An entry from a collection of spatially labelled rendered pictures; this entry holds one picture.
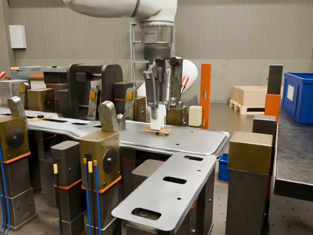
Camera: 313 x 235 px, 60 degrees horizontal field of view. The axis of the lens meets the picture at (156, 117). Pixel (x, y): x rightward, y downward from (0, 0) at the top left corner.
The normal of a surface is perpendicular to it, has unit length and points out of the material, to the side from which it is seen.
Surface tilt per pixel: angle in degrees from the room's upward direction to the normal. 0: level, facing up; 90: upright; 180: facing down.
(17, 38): 90
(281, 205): 0
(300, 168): 0
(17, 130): 90
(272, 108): 90
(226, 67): 90
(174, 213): 0
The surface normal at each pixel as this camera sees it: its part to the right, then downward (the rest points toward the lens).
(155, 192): 0.00, -0.97
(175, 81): -0.40, 0.06
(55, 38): -0.09, 0.22
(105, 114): -0.40, 0.40
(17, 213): 0.91, 0.09
